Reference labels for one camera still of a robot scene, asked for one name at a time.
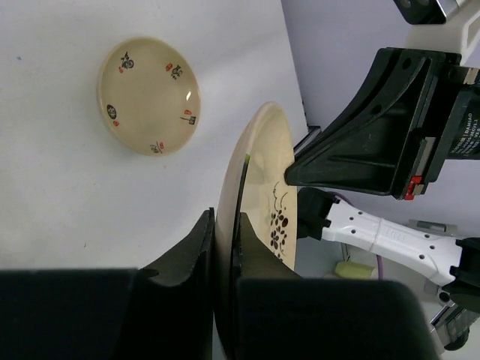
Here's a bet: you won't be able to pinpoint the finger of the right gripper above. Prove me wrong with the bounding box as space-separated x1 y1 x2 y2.
284 47 460 199

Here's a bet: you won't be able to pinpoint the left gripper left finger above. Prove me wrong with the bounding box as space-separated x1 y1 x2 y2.
1 209 215 359

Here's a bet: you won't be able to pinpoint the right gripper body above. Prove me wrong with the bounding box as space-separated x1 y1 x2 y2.
408 64 479 199

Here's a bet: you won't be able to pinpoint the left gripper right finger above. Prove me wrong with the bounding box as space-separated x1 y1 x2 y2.
232 214 439 359

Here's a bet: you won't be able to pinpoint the beige plate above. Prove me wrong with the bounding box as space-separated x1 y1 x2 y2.
212 102 297 359

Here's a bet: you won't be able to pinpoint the cream plate red black motifs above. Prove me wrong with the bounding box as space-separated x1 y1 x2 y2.
97 37 201 156

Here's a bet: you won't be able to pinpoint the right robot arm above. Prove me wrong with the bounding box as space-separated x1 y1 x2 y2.
284 47 479 333

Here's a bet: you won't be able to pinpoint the yellow sponge block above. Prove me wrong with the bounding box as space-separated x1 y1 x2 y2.
334 262 378 280

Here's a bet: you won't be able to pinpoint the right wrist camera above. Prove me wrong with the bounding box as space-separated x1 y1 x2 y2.
394 0 479 65

